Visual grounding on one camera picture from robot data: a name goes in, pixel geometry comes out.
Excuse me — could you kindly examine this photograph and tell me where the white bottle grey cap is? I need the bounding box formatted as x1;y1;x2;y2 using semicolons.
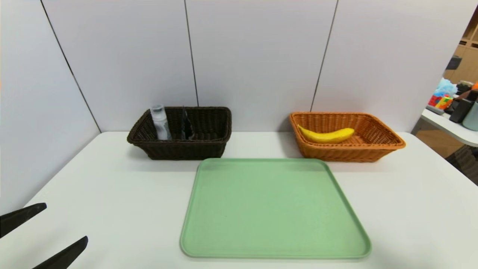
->
150;104;172;141

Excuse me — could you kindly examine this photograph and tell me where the dark brown wicker basket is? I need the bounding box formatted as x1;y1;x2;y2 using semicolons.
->
127;107;232;161

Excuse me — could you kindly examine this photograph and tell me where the tall black box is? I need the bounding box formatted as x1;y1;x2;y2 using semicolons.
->
449;98;475;124

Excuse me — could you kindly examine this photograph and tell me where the colourful toy block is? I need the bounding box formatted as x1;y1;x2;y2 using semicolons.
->
428;95;453;110

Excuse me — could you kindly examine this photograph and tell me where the blue plastic bag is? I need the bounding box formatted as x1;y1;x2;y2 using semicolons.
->
434;78;458;98

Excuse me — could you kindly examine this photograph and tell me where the black cosmetic tube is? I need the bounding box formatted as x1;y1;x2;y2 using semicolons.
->
181;107;195;140

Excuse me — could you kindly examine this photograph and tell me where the white side table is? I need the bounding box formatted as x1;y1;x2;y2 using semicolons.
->
420;108;478;148

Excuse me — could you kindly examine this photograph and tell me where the orange wicker basket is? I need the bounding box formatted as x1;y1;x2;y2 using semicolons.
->
289;112;406;163

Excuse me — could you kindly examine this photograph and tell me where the grey-green cup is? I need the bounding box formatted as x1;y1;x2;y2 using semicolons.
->
462;102;478;132

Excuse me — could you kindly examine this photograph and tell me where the yellow banana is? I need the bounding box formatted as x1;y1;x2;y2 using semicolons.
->
297;125;355;144

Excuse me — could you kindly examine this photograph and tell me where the green plastic tray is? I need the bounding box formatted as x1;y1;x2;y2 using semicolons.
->
180;158;372;259

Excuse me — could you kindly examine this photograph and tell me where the dark woven stool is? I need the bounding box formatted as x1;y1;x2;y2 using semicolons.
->
446;145;478;185

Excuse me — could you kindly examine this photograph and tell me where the dark grey wall box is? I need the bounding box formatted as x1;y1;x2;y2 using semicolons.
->
446;55;463;71

